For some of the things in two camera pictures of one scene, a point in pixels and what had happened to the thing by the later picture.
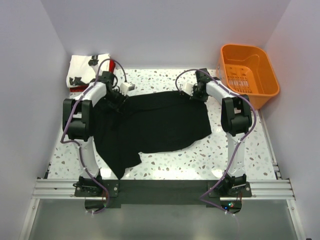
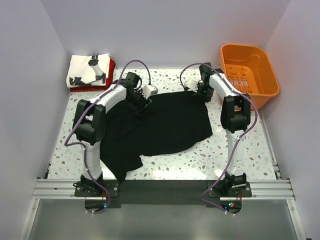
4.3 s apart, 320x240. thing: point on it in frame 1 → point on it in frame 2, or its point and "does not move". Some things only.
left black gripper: [119, 106] → [140, 108]
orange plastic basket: [247, 70] does not move
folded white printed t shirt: [82, 70] does not move
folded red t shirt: [83, 88] does not move
